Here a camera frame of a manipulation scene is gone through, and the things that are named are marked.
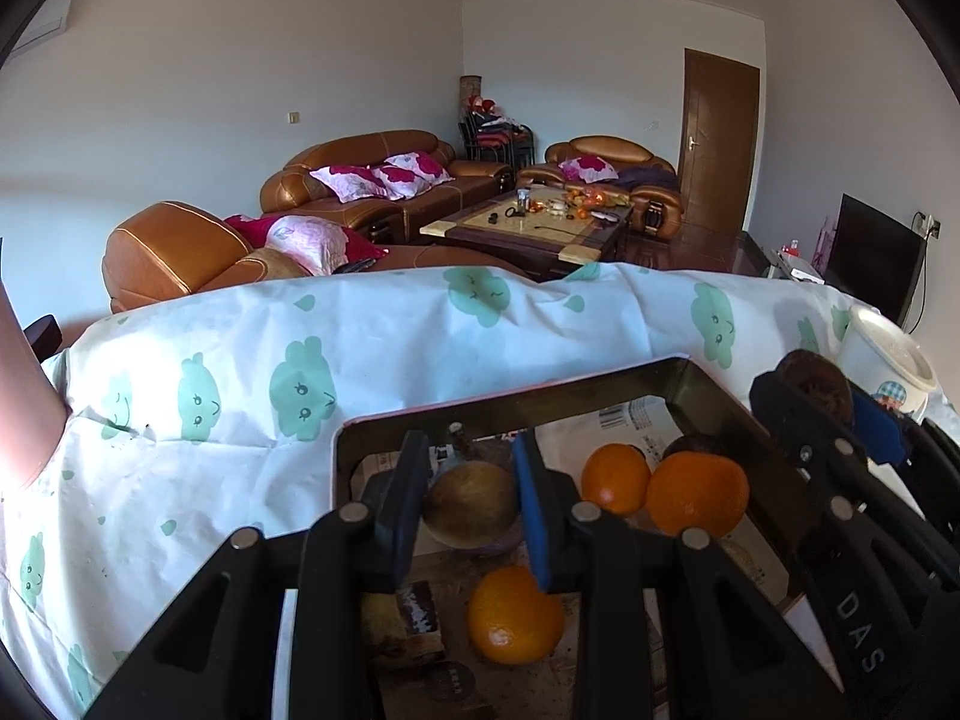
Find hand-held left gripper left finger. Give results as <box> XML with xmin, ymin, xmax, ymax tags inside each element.
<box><xmin>86</xmin><ymin>430</ymin><xmax>432</xmax><ymax>720</ymax></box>

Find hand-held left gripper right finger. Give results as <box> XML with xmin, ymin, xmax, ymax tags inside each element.
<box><xmin>511</xmin><ymin>431</ymin><xmax>848</xmax><ymax>720</ymax></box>

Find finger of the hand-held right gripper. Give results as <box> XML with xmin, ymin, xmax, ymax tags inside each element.
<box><xmin>750</xmin><ymin>371</ymin><xmax>923</xmax><ymax>563</ymax></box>
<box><xmin>851</xmin><ymin>390</ymin><xmax>960</xmax><ymax>533</ymax></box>

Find yellow-brown pear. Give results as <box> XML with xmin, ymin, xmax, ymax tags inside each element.
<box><xmin>422</xmin><ymin>461</ymin><xmax>520</xmax><ymax>550</ymax></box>

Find small orange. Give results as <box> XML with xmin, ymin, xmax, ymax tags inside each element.
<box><xmin>581</xmin><ymin>444</ymin><xmax>652</xmax><ymax>517</ymax></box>

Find large orange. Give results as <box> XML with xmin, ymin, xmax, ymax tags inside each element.
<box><xmin>466</xmin><ymin>566</ymin><xmax>565</xmax><ymax>666</ymax></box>
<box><xmin>646</xmin><ymin>452</ymin><xmax>751</xmax><ymax>539</ymax></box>

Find brown snack cake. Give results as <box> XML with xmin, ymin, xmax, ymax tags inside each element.
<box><xmin>360</xmin><ymin>581</ymin><xmax>447</xmax><ymax>672</ymax></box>

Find white paper cup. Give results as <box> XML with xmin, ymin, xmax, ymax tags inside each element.
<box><xmin>836</xmin><ymin>305</ymin><xmax>938</xmax><ymax>415</ymax></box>

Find printed paper lining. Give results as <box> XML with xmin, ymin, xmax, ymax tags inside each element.
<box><xmin>540</xmin><ymin>397</ymin><xmax>680</xmax><ymax>481</ymax></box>

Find black television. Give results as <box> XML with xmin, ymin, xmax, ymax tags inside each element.
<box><xmin>821</xmin><ymin>193</ymin><xmax>927</xmax><ymax>331</ymax></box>

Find white green-cloud tablecloth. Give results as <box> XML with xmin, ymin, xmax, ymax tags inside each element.
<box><xmin>0</xmin><ymin>262</ymin><xmax>893</xmax><ymax>720</ymax></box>

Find dark television cabinet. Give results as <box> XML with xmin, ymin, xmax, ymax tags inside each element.
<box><xmin>731</xmin><ymin>229</ymin><xmax>826</xmax><ymax>286</ymax></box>

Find wooden coffee table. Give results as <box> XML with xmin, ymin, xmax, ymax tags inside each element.
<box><xmin>418</xmin><ymin>191</ymin><xmax>631</xmax><ymax>282</ymax></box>

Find pale pink pillow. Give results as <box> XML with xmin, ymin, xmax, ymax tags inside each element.
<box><xmin>266</xmin><ymin>215</ymin><xmax>350</xmax><ymax>276</ymax></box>

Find pile of small oranges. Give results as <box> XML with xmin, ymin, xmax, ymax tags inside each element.
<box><xmin>566</xmin><ymin>186</ymin><xmax>631</xmax><ymax>209</ymax></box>

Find brown wooden door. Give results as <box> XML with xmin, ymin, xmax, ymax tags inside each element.
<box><xmin>677</xmin><ymin>49</ymin><xmax>761</xmax><ymax>235</ymax></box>

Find pink floral pillow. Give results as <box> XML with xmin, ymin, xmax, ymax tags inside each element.
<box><xmin>309</xmin><ymin>163</ymin><xmax>391</xmax><ymax>203</ymax></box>
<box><xmin>559</xmin><ymin>155</ymin><xmax>620</xmax><ymax>182</ymax></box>
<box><xmin>373</xmin><ymin>152</ymin><xmax>455</xmax><ymax>201</ymax></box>

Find dark purple blanket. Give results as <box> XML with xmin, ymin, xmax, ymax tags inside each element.
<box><xmin>619</xmin><ymin>165</ymin><xmax>680</xmax><ymax>192</ymax></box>

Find brown leather sofa with armrest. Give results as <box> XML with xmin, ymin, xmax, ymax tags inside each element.
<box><xmin>103</xmin><ymin>201</ymin><xmax>526</xmax><ymax>316</ymax></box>

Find long brown leather sofa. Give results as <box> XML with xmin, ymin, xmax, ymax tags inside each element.
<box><xmin>260</xmin><ymin>130</ymin><xmax>518</xmax><ymax>245</ymax></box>

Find brown leather armchair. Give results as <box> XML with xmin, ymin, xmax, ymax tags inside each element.
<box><xmin>517</xmin><ymin>135</ymin><xmax>683</xmax><ymax>241</ymax></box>

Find stacked dark chairs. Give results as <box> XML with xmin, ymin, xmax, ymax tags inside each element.
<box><xmin>459</xmin><ymin>109</ymin><xmax>535</xmax><ymax>166</ymax></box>

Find pink electric kettle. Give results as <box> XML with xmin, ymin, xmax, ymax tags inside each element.
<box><xmin>0</xmin><ymin>277</ymin><xmax>72</xmax><ymax>492</ymax></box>

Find dark chair back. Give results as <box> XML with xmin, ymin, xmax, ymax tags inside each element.
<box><xmin>22</xmin><ymin>315</ymin><xmax>62</xmax><ymax>359</ymax></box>

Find white air conditioner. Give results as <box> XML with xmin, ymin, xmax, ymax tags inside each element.
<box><xmin>11</xmin><ymin>0</ymin><xmax>76</xmax><ymax>53</ymax></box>

